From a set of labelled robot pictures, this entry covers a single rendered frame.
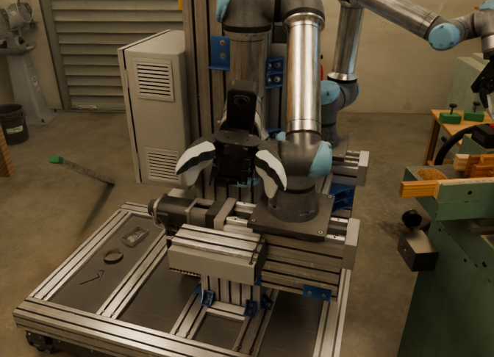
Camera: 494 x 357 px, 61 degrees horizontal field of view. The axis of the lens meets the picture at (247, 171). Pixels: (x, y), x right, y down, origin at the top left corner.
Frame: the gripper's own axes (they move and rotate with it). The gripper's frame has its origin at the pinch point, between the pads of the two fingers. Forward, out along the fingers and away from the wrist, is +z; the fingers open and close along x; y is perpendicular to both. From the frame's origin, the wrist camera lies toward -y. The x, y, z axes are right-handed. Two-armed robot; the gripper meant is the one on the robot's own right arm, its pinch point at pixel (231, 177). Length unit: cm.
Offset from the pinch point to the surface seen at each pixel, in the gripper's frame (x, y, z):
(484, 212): -70, 29, -51
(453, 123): -127, 54, -199
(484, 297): -73, 49, -40
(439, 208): -56, 28, -48
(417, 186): -50, 24, -51
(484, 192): -67, 22, -50
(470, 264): -71, 45, -48
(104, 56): 140, 89, -347
